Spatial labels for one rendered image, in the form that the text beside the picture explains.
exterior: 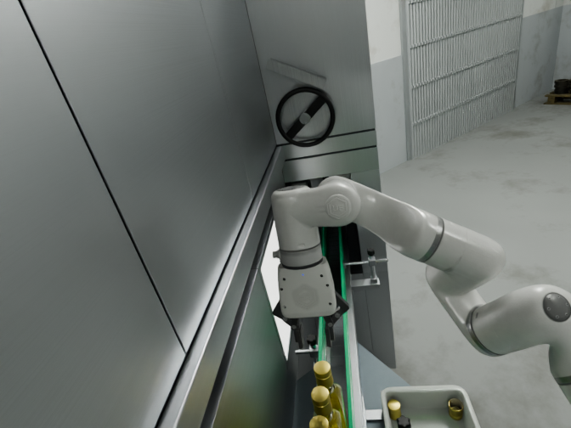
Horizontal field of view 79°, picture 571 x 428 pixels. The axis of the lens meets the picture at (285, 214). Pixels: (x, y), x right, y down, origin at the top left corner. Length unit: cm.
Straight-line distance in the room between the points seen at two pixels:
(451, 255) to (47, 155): 55
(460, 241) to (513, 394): 165
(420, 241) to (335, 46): 85
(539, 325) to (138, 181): 59
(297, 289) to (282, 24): 93
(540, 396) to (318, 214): 185
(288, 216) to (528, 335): 40
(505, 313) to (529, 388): 163
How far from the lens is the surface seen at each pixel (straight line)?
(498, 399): 220
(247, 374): 70
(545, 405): 224
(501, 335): 68
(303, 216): 57
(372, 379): 126
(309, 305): 64
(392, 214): 66
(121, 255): 42
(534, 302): 64
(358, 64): 131
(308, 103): 132
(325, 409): 75
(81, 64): 44
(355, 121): 134
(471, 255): 64
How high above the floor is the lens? 176
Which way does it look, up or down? 26 degrees down
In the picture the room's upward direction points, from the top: 13 degrees counter-clockwise
